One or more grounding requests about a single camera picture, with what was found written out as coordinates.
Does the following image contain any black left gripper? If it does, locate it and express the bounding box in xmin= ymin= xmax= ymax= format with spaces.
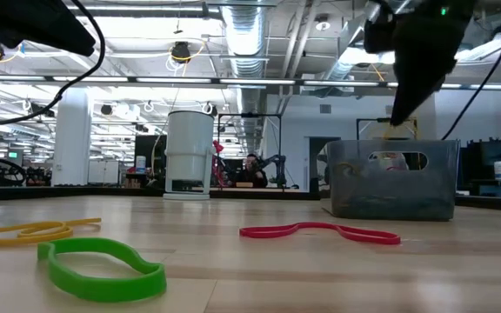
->
xmin=0 ymin=0 xmax=97 ymax=58

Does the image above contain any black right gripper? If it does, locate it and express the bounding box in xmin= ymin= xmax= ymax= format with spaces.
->
xmin=363 ymin=0 xmax=478 ymax=127

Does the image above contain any yellow rubber band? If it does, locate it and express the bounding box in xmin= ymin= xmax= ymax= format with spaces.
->
xmin=336 ymin=161 xmax=360 ymax=175
xmin=0 ymin=216 xmax=103 ymax=249

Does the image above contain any red rubber band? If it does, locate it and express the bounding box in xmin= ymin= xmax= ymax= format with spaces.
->
xmin=238 ymin=221 xmax=402 ymax=246

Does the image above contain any transparent grey plastic bin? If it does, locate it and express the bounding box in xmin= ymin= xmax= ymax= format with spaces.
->
xmin=318 ymin=138 xmax=461 ymax=222

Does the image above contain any white pillar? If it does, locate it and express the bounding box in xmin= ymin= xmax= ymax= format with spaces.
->
xmin=51 ymin=89 xmax=94 ymax=187

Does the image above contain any overhead light bar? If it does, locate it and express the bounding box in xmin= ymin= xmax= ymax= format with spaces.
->
xmin=0 ymin=73 xmax=501 ymax=91

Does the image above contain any white cylindrical container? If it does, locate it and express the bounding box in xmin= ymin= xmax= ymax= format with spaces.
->
xmin=162 ymin=110 xmax=217 ymax=201

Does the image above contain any person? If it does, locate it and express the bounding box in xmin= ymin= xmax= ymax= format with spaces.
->
xmin=234 ymin=152 xmax=270 ymax=189

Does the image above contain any red background object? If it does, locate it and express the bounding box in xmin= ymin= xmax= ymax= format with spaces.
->
xmin=210 ymin=139 xmax=230 ymax=188

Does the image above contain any green rubber band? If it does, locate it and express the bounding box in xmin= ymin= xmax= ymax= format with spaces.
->
xmin=37 ymin=236 xmax=168 ymax=303

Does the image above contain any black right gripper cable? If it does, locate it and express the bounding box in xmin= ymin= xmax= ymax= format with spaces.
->
xmin=440 ymin=17 xmax=501 ymax=141

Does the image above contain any black background rig frame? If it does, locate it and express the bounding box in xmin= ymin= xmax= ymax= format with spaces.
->
xmin=217 ymin=111 xmax=284 ymax=189

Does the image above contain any silver ventilation duct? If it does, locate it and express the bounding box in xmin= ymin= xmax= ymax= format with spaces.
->
xmin=219 ymin=0 xmax=273 ymax=153

